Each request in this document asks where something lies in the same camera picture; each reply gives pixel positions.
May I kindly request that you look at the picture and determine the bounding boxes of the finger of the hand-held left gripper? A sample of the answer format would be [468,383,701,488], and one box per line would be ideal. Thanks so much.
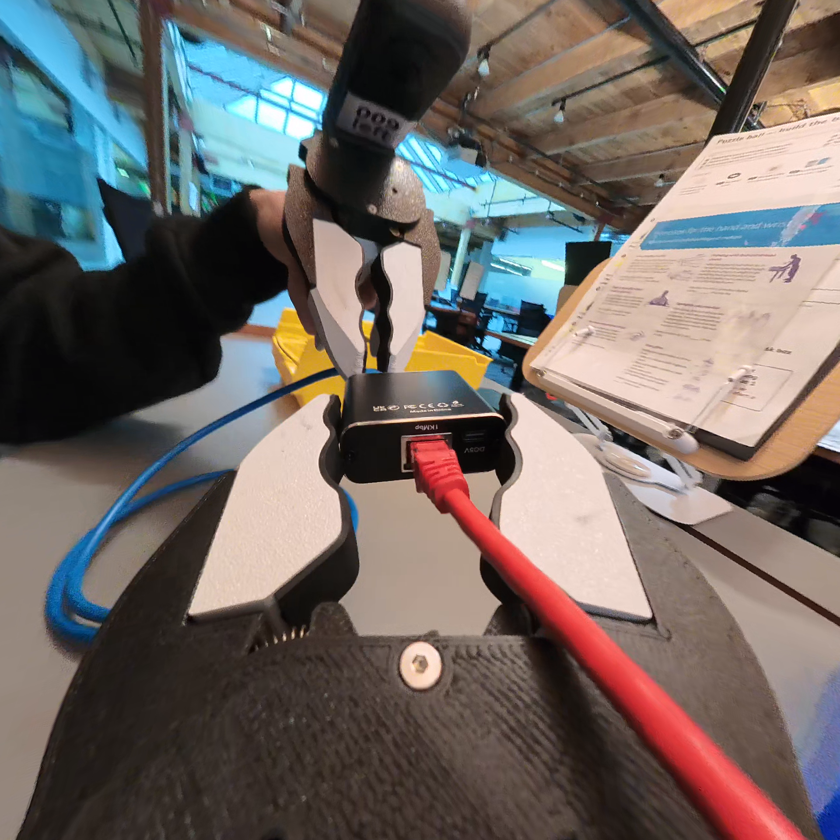
[307,218,370,382]
[367,243,427,375]

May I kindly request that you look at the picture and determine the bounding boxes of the wooden document stand with paper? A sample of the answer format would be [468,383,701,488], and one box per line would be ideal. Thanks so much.
[523,112,840,526]

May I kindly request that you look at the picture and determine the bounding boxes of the person's left hand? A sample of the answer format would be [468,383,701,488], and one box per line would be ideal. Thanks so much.
[251,189,319,337]

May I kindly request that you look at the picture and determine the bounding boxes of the blue network cable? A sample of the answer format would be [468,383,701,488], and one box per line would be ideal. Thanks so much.
[45,367,360,644]

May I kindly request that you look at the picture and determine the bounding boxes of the black office chair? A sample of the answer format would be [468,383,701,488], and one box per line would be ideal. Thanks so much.
[97,177,158,263]

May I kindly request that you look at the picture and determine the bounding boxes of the person's left forearm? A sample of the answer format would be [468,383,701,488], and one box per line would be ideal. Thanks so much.
[0,187,290,444]

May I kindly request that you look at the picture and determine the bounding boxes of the grey desk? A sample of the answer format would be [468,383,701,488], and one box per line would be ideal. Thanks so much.
[0,335,840,840]

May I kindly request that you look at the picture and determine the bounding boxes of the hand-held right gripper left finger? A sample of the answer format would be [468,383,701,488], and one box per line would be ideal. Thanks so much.
[187,394,360,624]

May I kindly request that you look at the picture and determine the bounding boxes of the black network splitter box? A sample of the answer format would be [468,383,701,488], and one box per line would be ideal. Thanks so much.
[339,371,506,484]

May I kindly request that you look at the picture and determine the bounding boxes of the red network cable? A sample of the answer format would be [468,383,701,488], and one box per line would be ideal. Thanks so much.
[408,440,805,840]

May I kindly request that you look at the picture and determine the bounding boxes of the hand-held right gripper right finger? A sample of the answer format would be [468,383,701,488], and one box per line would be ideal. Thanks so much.
[481,392,654,631]

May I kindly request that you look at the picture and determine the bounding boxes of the black monitor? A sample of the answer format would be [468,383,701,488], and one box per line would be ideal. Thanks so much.
[566,241,613,286]

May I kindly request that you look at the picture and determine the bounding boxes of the ceiling projector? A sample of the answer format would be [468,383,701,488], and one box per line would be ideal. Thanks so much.
[446,134,488,169]

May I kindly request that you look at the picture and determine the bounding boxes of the black metal pole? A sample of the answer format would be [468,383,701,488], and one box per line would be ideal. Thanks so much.
[709,0,798,139]

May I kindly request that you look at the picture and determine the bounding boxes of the yellow storage bin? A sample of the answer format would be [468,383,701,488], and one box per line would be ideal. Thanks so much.
[272,307,493,408]

